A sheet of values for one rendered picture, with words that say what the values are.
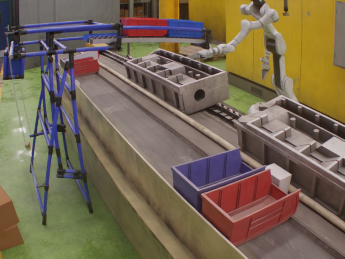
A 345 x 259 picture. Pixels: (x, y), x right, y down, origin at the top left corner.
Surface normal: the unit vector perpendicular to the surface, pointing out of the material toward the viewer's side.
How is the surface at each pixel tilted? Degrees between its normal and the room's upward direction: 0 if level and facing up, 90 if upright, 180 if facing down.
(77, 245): 0
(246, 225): 92
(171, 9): 90
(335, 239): 0
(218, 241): 89
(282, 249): 0
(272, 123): 10
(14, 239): 90
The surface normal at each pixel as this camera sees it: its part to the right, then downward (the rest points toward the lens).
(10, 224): 0.75, 0.26
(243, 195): 0.46, 0.32
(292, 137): -0.16, -0.87
